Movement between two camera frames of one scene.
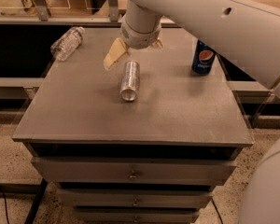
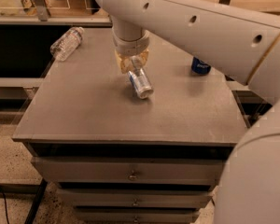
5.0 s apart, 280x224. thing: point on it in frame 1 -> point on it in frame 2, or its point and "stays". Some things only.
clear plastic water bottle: [63, 47] stays
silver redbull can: [130, 82] -> [141, 83]
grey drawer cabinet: [155, 160] stays
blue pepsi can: [203, 58] stays
